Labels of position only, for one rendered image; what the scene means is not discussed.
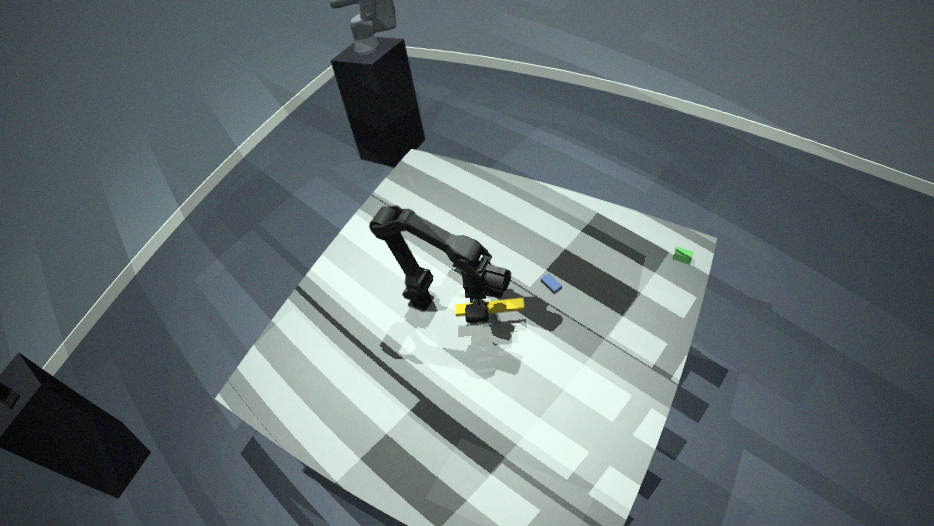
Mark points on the yellow bar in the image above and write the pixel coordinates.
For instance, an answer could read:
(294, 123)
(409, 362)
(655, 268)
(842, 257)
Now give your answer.
(501, 306)

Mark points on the green triangular prism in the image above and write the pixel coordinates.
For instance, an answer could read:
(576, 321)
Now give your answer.
(683, 255)

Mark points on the blue rectangular block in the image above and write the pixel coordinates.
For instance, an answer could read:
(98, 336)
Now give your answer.
(550, 282)

